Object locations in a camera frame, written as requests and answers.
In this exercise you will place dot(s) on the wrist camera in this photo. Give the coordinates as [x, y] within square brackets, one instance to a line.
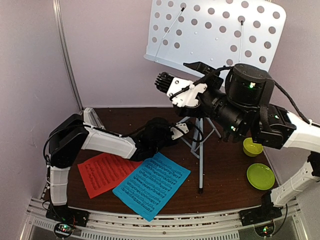
[179, 130]
[181, 92]

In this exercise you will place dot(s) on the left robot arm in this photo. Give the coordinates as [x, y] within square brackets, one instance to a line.
[75, 134]

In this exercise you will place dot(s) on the left aluminium corner post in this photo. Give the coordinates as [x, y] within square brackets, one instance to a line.
[66, 57]

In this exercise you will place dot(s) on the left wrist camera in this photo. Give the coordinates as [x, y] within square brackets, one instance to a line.
[179, 130]

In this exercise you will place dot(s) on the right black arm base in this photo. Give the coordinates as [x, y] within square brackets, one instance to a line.
[266, 212]

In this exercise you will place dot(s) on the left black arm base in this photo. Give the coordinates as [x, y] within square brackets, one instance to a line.
[67, 215]

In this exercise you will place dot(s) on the yellow-green plastic bowl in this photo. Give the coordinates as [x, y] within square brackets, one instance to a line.
[252, 149]

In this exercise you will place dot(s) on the white wedge-shaped holder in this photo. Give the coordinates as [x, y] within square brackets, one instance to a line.
[91, 117]

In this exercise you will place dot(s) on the yellow-green plastic plate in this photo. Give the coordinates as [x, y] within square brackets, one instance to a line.
[260, 176]

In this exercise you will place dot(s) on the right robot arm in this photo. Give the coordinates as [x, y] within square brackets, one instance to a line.
[293, 130]

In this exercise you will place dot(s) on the white folding music stand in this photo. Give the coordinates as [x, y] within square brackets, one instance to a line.
[215, 33]

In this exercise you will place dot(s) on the red sheet music page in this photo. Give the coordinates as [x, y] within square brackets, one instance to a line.
[104, 172]

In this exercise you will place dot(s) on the blue sheet music page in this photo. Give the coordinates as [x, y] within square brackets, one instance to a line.
[151, 185]

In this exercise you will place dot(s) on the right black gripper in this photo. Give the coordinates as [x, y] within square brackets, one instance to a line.
[199, 66]

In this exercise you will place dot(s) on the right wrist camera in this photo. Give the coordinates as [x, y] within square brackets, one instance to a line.
[181, 92]

